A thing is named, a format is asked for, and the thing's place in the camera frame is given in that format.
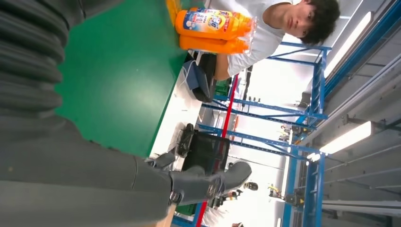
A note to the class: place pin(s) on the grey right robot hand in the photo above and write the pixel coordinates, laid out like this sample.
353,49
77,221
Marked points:
78,181

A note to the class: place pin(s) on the green plastic crate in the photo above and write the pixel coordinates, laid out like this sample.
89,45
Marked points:
223,89
186,210

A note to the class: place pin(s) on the black handheld controller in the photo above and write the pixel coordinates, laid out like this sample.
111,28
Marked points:
186,141

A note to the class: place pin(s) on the black mesh chair back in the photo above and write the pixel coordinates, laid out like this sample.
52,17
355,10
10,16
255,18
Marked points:
203,150

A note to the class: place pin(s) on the person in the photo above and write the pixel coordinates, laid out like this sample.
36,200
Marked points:
216,217
266,34

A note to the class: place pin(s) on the red barrier strip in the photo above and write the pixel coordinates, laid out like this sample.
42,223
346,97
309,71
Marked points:
228,109

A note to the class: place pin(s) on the white humanoid robot black head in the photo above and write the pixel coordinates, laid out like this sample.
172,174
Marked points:
250,186

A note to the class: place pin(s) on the yellow tape sheet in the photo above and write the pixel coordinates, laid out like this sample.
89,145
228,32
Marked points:
172,12

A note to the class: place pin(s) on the blue steel rack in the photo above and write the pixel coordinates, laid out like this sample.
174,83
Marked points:
319,94

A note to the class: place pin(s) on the long ceiling light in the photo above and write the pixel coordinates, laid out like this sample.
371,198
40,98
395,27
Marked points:
344,137
347,44

